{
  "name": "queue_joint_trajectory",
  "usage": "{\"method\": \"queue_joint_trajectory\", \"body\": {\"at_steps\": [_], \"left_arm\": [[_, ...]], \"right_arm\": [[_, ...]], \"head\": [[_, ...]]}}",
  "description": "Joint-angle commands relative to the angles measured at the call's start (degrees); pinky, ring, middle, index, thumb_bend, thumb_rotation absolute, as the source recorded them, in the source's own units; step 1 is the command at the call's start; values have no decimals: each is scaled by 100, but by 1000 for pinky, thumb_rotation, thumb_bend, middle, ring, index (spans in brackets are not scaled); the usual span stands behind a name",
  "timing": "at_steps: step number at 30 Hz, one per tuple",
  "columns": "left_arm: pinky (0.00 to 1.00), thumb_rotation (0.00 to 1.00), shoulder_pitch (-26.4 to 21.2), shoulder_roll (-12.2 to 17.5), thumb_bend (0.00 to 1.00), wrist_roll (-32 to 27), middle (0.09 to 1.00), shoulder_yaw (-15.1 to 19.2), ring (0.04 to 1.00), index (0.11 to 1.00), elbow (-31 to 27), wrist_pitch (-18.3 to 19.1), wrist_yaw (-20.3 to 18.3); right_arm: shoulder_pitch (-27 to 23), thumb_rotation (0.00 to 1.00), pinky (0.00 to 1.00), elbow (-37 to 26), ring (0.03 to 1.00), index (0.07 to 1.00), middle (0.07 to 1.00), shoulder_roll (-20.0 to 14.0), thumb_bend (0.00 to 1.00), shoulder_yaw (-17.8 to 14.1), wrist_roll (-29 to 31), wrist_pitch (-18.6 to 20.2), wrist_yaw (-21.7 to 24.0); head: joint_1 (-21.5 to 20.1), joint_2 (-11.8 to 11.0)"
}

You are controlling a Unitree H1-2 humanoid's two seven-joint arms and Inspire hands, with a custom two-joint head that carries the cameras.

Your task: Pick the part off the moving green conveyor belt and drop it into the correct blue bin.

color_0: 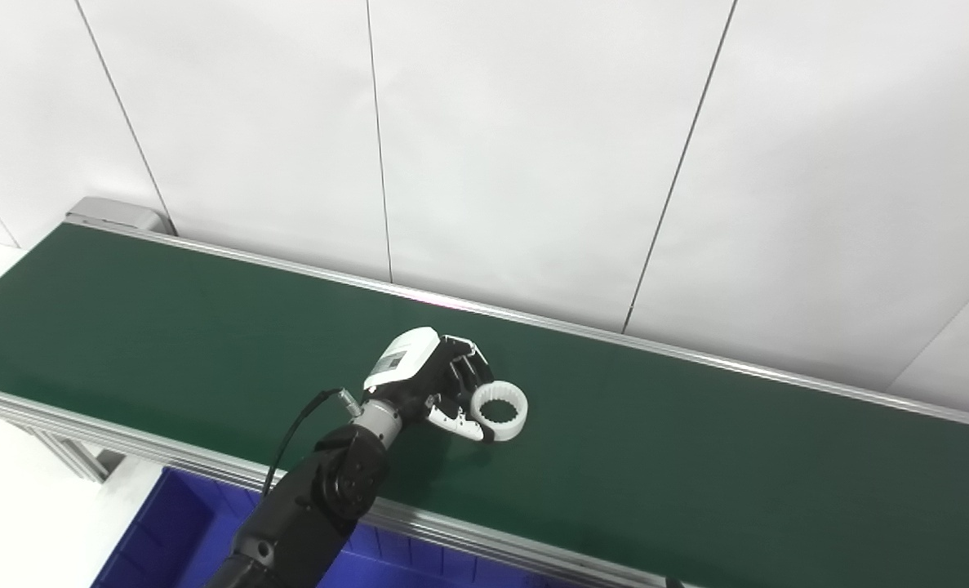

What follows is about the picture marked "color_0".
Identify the white toothed ring part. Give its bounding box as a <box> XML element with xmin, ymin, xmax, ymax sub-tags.
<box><xmin>469</xmin><ymin>381</ymin><xmax>530</xmax><ymax>443</ymax></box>

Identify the grey conveyor end housing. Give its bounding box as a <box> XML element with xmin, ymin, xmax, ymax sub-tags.
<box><xmin>64</xmin><ymin>196</ymin><xmax>177</xmax><ymax>238</ymax></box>

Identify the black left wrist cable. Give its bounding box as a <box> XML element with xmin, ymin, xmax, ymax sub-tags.
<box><xmin>259</xmin><ymin>387</ymin><xmax>364</xmax><ymax>501</ymax></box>

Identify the aluminium conveyor leg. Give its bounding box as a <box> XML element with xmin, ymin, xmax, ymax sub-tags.
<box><xmin>30</xmin><ymin>423</ymin><xmax>127</xmax><ymax>484</ymax></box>

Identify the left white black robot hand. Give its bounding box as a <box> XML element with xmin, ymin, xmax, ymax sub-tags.
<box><xmin>362</xmin><ymin>326</ymin><xmax>497</xmax><ymax>443</ymax></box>

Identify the green conveyor belt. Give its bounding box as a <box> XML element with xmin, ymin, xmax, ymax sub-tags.
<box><xmin>0</xmin><ymin>214</ymin><xmax>969</xmax><ymax>588</ymax></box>
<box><xmin>0</xmin><ymin>222</ymin><xmax>969</xmax><ymax>588</ymax></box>

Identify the blue plastic bin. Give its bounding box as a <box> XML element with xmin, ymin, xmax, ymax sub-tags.
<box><xmin>90</xmin><ymin>465</ymin><xmax>571</xmax><ymax>588</ymax></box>

